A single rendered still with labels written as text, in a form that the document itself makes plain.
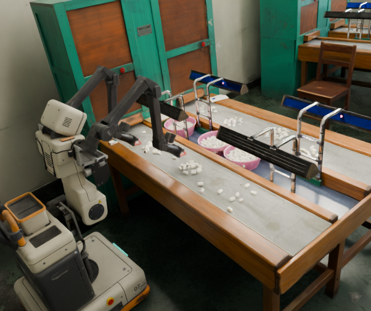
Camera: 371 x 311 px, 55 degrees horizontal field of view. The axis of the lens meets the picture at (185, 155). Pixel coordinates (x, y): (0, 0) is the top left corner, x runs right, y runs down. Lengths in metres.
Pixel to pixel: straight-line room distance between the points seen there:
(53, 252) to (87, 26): 1.57
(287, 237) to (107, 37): 1.89
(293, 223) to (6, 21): 2.73
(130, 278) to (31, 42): 2.21
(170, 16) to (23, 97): 1.50
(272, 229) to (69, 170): 1.12
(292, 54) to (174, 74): 2.12
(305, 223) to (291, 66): 3.30
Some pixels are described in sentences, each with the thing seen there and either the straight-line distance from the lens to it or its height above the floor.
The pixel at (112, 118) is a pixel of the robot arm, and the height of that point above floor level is 1.29.
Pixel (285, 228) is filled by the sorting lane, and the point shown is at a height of 0.74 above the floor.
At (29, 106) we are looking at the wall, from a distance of 3.59.
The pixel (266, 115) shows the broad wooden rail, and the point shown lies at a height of 0.76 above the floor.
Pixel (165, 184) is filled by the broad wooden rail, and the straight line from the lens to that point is 2.20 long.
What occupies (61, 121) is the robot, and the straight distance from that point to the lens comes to 1.91.
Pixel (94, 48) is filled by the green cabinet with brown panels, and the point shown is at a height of 1.45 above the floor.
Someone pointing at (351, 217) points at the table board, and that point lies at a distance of 2.04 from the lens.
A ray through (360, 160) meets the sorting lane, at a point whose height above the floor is 0.74.
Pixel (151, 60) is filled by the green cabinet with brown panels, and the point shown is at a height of 1.23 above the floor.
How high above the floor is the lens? 2.01
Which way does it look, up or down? 30 degrees down
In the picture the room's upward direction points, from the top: 8 degrees counter-clockwise
